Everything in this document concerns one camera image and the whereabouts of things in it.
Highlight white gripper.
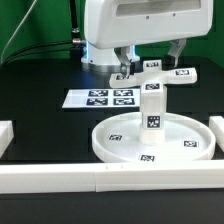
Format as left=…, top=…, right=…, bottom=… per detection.
left=84, top=0, right=214, bottom=78

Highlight white cross-shaped table base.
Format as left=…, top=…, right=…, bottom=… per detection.
left=109, top=60, right=197, bottom=89

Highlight white round table top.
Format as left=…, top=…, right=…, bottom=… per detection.
left=92, top=112, right=215, bottom=163

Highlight white marker tag sheet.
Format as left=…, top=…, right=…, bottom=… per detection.
left=62, top=89, right=140, bottom=109

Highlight white right fence block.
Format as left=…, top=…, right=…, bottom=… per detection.
left=209, top=116, right=224, bottom=152

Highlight white fence block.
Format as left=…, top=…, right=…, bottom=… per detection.
left=0, top=121, right=14, bottom=158
left=209, top=116, right=224, bottom=152

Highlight white left fence block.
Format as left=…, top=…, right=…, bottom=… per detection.
left=0, top=121, right=14, bottom=158

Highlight white front fence bar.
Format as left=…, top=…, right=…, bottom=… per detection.
left=0, top=160, right=224, bottom=194

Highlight black post connector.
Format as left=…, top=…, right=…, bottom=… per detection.
left=69, top=0, right=83, bottom=60

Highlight black cables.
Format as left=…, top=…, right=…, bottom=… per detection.
left=0, top=0, right=88, bottom=65

